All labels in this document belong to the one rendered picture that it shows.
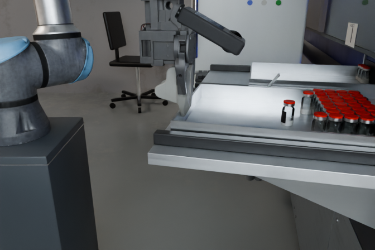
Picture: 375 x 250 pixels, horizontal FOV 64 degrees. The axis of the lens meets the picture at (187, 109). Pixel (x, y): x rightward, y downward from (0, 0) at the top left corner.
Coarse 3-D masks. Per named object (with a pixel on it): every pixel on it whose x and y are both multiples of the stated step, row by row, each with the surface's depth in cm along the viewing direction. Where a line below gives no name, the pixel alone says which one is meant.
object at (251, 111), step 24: (216, 96) 73; (240, 96) 71; (264, 96) 70; (288, 96) 69; (192, 120) 58; (216, 120) 58; (240, 120) 58; (264, 120) 58; (336, 144) 44; (360, 144) 43
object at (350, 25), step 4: (348, 24) 84; (352, 24) 81; (356, 24) 78; (348, 28) 84; (356, 28) 77; (348, 32) 84; (356, 32) 77; (348, 36) 83; (352, 36) 80; (348, 40) 83; (352, 40) 80; (348, 44) 83; (352, 44) 79
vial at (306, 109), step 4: (304, 92) 60; (308, 92) 61; (312, 92) 60; (304, 96) 61; (308, 96) 60; (312, 96) 60; (304, 100) 61; (308, 100) 60; (312, 100) 61; (304, 104) 61; (308, 104) 60; (300, 108) 62; (304, 108) 61; (308, 108) 61; (300, 112) 62; (304, 112) 61; (308, 112) 61
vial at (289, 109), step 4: (284, 104) 55; (288, 104) 54; (292, 104) 54; (284, 108) 55; (288, 108) 54; (292, 108) 54; (288, 112) 54; (292, 112) 55; (288, 116) 55; (292, 116) 55; (288, 120) 55; (292, 120) 55; (284, 124) 55; (288, 124) 55; (292, 124) 56
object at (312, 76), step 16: (256, 64) 102; (272, 64) 100; (288, 64) 99; (304, 64) 98; (256, 80) 78; (288, 80) 76; (304, 80) 90; (320, 80) 90; (336, 80) 90; (352, 80) 90; (368, 96) 73
